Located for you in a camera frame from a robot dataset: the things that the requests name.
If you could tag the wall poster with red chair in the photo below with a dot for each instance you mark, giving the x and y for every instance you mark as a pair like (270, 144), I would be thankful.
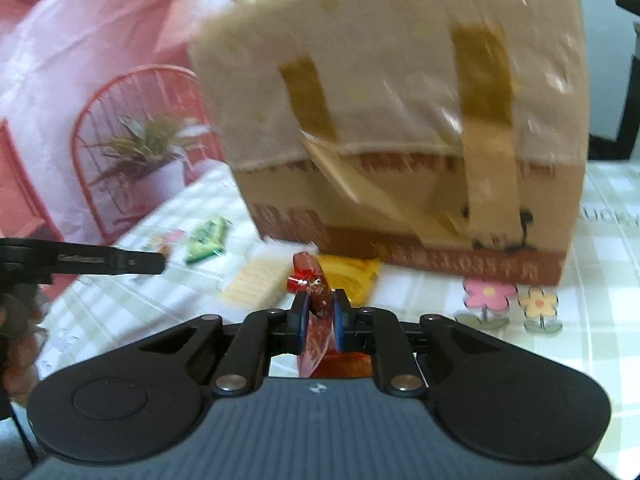
(100, 85)

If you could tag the small pink packet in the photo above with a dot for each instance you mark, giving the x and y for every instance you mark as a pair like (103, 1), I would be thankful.
(167, 241)

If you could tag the yellow snack packet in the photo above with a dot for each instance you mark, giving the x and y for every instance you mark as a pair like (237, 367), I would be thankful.
(350, 275)

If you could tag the small green snack packet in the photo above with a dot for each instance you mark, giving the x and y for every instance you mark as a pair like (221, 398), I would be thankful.
(206, 240)

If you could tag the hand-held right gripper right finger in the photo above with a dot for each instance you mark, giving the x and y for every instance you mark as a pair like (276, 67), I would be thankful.
(340, 320)

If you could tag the red candy wrapper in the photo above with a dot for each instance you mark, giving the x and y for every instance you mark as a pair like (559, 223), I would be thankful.
(312, 285)

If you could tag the plaid tablecloth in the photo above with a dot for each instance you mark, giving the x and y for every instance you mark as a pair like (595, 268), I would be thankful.
(575, 320)

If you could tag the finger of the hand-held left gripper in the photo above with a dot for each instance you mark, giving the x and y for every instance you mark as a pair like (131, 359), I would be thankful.
(100, 260)

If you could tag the clear cracker packet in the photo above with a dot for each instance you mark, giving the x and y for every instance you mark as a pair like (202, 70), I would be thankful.
(252, 280)

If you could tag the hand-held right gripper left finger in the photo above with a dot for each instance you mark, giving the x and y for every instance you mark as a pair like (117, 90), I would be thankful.
(300, 320)

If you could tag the cardboard box with tape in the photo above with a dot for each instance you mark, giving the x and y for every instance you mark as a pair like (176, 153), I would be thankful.
(400, 110)

